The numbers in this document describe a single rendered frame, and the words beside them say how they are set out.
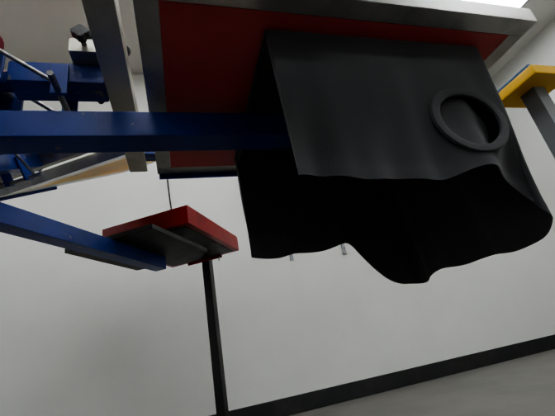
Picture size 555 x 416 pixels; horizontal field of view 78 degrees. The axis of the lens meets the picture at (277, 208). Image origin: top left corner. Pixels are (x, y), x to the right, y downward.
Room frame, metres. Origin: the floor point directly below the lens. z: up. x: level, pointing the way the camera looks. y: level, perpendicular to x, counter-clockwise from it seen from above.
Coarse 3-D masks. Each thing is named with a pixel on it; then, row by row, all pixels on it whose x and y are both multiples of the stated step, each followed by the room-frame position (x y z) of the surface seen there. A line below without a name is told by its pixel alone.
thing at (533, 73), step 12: (528, 72) 0.71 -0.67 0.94; (540, 72) 0.70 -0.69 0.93; (552, 72) 0.71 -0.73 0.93; (516, 84) 0.74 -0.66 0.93; (528, 84) 0.74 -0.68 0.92; (540, 84) 0.75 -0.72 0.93; (552, 84) 0.76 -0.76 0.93; (504, 96) 0.78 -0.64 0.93; (516, 96) 0.78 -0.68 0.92; (528, 96) 0.77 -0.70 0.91; (540, 96) 0.75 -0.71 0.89; (528, 108) 0.79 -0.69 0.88; (540, 108) 0.76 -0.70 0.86; (552, 108) 0.76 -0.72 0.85; (540, 120) 0.77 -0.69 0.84; (552, 120) 0.75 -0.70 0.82; (540, 132) 0.79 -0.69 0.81; (552, 132) 0.77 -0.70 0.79; (552, 144) 0.78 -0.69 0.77
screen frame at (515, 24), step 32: (192, 0) 0.38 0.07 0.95; (224, 0) 0.39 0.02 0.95; (256, 0) 0.40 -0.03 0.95; (288, 0) 0.41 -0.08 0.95; (320, 0) 0.42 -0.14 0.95; (352, 0) 0.43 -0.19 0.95; (384, 0) 0.45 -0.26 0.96; (416, 0) 0.47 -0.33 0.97; (448, 0) 0.49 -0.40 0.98; (160, 32) 0.42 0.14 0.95; (512, 32) 0.58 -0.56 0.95; (160, 64) 0.49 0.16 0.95; (160, 96) 0.57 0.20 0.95; (160, 160) 0.80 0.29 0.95
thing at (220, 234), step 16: (176, 208) 1.45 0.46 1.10; (128, 224) 1.50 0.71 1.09; (144, 224) 1.48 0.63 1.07; (160, 224) 1.46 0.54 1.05; (176, 224) 1.45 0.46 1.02; (192, 224) 1.47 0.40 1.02; (208, 224) 1.64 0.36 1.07; (192, 240) 1.68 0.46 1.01; (208, 240) 1.73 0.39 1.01; (224, 240) 1.82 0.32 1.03; (208, 256) 2.02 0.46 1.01
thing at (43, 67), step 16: (16, 64) 0.49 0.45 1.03; (32, 64) 0.50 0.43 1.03; (48, 64) 0.51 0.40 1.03; (80, 64) 0.53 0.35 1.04; (16, 80) 0.50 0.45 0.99; (32, 80) 0.50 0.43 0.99; (80, 80) 0.53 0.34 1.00; (96, 80) 0.54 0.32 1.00; (32, 96) 0.54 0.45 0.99; (48, 96) 0.55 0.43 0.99; (64, 96) 0.56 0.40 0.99; (80, 96) 0.57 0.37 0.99; (96, 96) 0.57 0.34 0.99
